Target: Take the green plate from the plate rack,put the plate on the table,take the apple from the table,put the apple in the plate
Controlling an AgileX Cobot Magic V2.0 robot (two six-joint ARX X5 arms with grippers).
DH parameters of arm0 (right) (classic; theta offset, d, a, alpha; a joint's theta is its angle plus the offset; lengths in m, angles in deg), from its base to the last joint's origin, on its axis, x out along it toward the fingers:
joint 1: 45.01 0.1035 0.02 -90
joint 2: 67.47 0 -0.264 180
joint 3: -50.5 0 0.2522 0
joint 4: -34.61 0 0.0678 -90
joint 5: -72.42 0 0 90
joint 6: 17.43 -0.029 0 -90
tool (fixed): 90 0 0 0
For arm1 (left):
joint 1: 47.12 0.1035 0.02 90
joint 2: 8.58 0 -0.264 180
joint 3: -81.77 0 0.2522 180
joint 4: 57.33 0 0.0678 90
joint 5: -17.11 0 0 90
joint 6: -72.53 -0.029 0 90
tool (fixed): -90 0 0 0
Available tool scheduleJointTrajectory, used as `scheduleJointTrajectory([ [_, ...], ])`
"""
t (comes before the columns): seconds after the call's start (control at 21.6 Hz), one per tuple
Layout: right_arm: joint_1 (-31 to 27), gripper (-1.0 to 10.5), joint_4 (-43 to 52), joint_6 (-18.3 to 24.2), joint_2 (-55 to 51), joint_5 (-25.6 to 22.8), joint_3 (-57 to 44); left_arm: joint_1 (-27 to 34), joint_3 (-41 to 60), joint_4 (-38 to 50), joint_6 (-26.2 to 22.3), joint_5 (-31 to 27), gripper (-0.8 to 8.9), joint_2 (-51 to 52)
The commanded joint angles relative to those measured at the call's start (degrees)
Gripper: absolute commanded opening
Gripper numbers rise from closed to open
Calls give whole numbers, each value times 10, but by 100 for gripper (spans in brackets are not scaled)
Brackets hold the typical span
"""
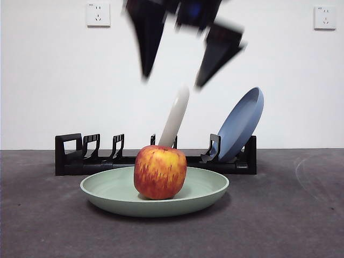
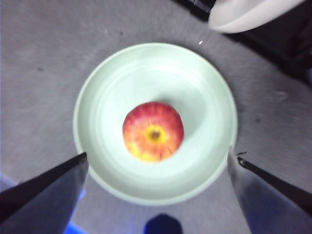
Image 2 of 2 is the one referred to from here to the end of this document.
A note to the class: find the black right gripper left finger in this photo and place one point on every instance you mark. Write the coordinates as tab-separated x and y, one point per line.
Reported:
41	202

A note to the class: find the green plate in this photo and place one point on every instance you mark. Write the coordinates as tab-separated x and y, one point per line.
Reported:
151	75

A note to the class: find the white plate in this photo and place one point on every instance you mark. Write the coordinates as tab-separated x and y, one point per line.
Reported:
243	14

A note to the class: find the red yellow apple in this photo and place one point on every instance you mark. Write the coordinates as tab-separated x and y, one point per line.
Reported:
153	131

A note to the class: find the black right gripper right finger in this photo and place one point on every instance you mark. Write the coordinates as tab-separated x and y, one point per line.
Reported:
270	202

